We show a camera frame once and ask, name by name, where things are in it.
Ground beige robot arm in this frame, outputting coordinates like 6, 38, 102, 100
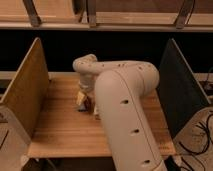
73, 54, 167, 171

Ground grey and red flat object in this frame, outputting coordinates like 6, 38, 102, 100
78, 100, 92, 112

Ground left wooden side panel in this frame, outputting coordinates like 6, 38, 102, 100
0, 38, 49, 141

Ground right dark side panel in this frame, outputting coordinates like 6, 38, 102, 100
157, 38, 211, 138

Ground wooden shelf with brackets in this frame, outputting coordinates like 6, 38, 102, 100
0, 0, 213, 32

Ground black cables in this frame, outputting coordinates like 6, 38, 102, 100
178, 111, 213, 171

